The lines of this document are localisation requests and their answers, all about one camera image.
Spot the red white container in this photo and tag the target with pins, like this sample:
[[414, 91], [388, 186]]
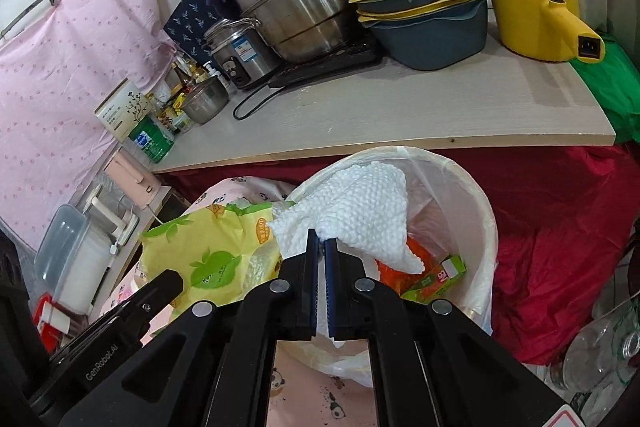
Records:
[[50, 322]]

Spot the dark sauce bottle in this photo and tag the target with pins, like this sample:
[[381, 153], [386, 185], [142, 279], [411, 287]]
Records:
[[164, 109]]

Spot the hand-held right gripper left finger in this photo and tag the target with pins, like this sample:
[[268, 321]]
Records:
[[314, 277]]

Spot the white lined trash bin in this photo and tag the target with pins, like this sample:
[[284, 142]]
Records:
[[470, 217]]

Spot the small steel pot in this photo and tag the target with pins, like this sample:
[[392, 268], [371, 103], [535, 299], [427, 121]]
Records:
[[205, 102]]

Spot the deep blue plastic basin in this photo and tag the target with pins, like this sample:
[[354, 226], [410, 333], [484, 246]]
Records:
[[435, 44]]

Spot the green canister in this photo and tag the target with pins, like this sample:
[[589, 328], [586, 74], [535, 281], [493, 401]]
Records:
[[150, 142]]

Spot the yellow apple print bag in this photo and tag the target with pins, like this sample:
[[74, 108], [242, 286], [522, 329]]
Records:
[[210, 257]]

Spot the beige cardboard box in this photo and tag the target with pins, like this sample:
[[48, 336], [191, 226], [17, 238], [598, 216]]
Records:
[[120, 109]]

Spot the white pump bottle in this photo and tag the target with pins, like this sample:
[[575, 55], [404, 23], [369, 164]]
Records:
[[217, 77]]

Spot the steel rice cooker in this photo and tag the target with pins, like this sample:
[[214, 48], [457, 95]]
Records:
[[240, 54]]

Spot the pink dotted curtain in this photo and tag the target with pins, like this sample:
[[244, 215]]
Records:
[[60, 82]]

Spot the green plastic bag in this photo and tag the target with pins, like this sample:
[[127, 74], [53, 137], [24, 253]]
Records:
[[615, 92]]

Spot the red cloth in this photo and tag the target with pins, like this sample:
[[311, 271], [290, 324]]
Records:
[[550, 232]]

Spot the clear plastic bottle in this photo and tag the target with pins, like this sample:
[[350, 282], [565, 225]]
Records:
[[590, 347]]

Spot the green cardboard box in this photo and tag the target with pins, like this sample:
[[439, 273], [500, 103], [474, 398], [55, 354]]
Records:
[[440, 274]]

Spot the yellow label jar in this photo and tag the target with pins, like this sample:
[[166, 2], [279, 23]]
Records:
[[180, 117]]

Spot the clear lidded plastic container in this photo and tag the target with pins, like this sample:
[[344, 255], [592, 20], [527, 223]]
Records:
[[75, 257]]

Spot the tall brown sauce bottle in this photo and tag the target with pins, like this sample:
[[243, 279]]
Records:
[[182, 73]]

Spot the pink electric kettle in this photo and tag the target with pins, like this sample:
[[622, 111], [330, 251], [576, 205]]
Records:
[[130, 177]]

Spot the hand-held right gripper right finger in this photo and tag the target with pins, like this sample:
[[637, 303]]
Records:
[[330, 287]]

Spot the orange snack bag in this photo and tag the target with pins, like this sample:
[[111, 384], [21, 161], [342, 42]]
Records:
[[392, 272]]

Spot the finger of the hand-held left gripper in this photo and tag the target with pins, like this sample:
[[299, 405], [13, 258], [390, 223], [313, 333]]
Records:
[[155, 294]]

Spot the white foam net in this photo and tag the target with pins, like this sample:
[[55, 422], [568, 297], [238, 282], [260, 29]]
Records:
[[360, 207]]

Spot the yellow electric pot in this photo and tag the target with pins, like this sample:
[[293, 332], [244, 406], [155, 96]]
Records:
[[530, 22]]

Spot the black induction cooker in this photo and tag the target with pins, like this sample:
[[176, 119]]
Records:
[[325, 62]]

